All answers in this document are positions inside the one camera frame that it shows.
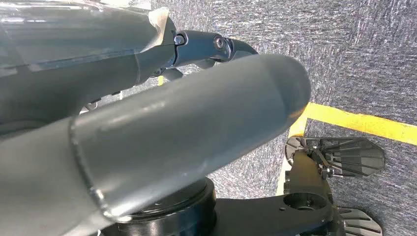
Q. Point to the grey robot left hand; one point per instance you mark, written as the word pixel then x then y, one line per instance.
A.
pixel 163 130

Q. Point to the black round robot joint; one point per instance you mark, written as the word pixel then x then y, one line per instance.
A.
pixel 182 208

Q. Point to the yellow floor tape square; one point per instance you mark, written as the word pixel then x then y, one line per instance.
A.
pixel 358 122

